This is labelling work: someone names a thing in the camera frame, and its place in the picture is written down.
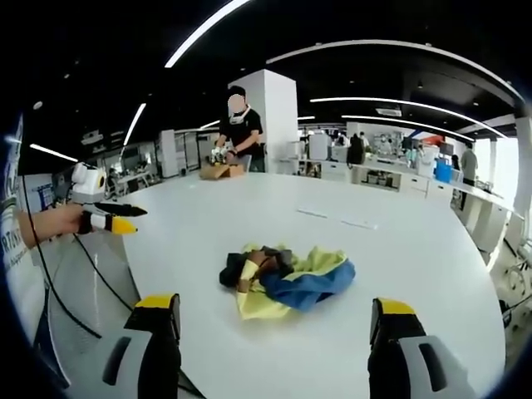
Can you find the person's left hand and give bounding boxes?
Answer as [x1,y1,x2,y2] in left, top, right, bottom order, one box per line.
[34,203,91,247]

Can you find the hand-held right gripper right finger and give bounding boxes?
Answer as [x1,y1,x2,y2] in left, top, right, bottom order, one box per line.
[367,297,477,399]

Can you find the brown cardboard box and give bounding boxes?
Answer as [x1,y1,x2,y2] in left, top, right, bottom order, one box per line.
[199,162,247,181]

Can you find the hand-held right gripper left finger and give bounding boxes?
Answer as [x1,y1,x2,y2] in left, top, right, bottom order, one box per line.
[89,293,183,399]

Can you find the white office chair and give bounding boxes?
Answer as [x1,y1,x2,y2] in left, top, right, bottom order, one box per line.
[503,247,532,303]

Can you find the white printed cloth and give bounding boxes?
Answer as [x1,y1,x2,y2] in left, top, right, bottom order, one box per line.
[0,114,32,275]

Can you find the white square pillar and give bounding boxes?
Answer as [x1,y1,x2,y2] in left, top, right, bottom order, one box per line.
[227,68,299,174]

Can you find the yellow blue black garment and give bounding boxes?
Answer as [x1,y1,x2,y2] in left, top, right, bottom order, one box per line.
[219,244,357,323]

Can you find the white tall cabinet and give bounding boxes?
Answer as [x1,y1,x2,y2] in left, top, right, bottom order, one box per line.
[160,129,177,179]

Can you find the blue bin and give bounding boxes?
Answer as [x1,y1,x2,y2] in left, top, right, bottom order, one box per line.
[433,159,453,183]

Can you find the long white counter cabinets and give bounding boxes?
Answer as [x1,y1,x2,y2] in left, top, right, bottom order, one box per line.
[298,155,519,250]

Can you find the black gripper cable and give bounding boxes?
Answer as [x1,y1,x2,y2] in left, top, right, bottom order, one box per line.
[21,172,103,340]
[71,232,140,313]

